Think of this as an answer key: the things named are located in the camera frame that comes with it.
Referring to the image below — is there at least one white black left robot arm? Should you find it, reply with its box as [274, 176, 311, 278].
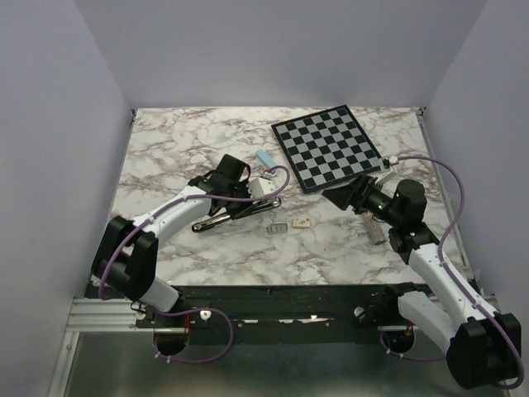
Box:
[91, 155, 250, 327]

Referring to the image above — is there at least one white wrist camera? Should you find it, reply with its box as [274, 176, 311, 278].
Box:
[247, 177, 276, 199]
[375, 155, 399, 186]

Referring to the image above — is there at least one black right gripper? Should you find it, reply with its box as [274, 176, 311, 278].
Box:
[323, 172, 403, 227]

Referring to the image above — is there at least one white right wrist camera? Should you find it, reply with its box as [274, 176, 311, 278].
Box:
[375, 155, 399, 186]

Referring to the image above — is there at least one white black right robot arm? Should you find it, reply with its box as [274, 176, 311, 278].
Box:
[322, 175, 525, 390]

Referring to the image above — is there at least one glitter filled clear tube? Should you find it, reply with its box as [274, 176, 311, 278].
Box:
[361, 213, 387, 246]

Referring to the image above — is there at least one cream staple box sleeve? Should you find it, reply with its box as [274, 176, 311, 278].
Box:
[292, 217, 311, 229]

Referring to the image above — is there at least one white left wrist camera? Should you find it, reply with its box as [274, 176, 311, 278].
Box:
[247, 177, 276, 199]

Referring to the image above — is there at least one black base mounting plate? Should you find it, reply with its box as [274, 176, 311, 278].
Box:
[84, 285, 484, 347]

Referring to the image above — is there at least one aluminium frame rail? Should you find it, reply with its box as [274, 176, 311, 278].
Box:
[66, 294, 406, 333]

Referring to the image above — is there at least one light blue mini stapler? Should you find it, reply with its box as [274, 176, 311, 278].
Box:
[255, 149, 277, 174]

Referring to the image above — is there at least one black grey chessboard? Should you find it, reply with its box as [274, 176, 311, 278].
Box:
[271, 105, 381, 194]

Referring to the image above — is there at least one staple box tray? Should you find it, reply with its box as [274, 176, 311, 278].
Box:
[268, 222, 288, 235]

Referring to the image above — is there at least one black stapler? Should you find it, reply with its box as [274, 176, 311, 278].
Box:
[191, 197, 282, 233]

